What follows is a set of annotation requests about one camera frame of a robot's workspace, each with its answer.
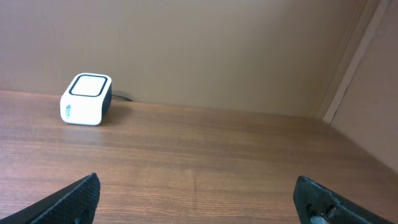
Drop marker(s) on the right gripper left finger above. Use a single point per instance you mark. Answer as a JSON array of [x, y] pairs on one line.
[[74, 204]]

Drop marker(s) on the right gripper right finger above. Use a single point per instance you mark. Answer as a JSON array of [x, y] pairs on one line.
[[317, 204]]

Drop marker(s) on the white barcode scanner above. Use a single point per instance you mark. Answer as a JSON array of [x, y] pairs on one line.
[[87, 99]]

